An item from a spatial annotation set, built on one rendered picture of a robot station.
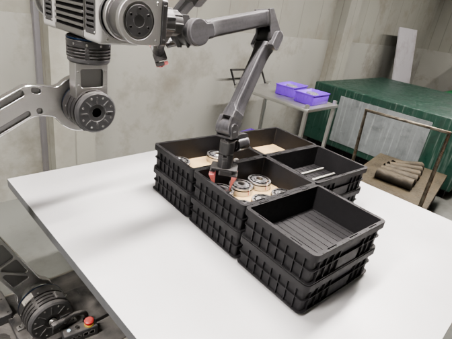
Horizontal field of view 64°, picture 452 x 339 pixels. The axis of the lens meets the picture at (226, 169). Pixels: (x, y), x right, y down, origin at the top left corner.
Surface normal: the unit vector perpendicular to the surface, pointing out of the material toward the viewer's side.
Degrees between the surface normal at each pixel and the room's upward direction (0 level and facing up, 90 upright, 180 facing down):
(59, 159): 90
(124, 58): 90
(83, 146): 90
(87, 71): 90
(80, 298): 0
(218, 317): 0
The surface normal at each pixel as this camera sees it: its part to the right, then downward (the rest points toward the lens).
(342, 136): -0.71, 0.20
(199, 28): 0.71, 0.24
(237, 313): 0.14, -0.90
